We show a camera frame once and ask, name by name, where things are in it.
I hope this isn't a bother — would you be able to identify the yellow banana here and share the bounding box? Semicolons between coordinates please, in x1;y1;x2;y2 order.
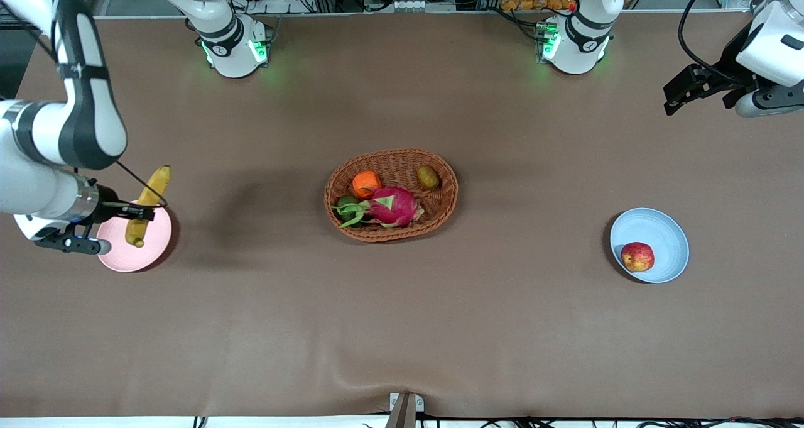
124;165;172;248

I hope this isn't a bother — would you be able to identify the pink plate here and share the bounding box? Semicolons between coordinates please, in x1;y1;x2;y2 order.
95;200;173;273

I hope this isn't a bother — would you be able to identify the orange fruit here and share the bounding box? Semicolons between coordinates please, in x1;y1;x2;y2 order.
352;170;383;200

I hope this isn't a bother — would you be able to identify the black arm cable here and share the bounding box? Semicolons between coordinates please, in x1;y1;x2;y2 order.
115;160;169;209
678;0;732;82

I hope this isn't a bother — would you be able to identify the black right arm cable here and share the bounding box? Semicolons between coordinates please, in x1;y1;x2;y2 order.
115;160;169;209

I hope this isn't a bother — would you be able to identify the light blue plate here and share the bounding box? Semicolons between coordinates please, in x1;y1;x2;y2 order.
609;207;690;284

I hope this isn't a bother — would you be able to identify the red yellow apple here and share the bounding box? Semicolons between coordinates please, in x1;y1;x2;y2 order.
620;242;656;273

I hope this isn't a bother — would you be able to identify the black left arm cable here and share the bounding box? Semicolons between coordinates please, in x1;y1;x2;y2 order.
678;0;732;82

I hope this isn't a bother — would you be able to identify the metal table edge bracket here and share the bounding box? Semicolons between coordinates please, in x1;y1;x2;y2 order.
384;392;425;428

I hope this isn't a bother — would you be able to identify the brown wicker basket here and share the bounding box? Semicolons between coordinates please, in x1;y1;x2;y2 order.
323;149;459;243

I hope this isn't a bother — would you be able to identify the green avocado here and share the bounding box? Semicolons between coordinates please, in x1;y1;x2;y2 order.
336;194;361;226

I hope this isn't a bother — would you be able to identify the pink dragon fruit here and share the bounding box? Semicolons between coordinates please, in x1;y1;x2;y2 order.
332;186;426;229

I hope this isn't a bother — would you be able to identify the brown tablecloth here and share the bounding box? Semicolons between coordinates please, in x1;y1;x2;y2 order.
0;12;804;420

